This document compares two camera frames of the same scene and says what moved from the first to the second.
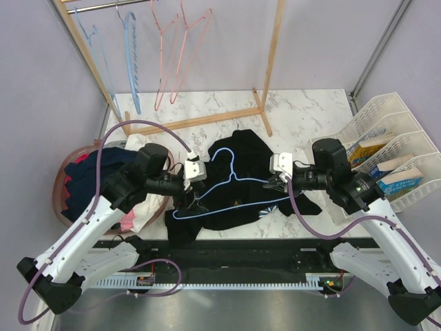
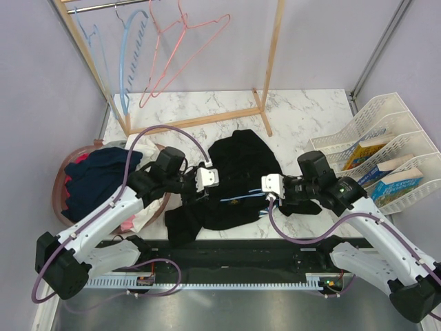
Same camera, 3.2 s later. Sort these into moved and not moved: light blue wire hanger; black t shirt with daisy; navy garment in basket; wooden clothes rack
Moved: light blue wire hanger
Not moved: black t shirt with daisy; navy garment in basket; wooden clothes rack
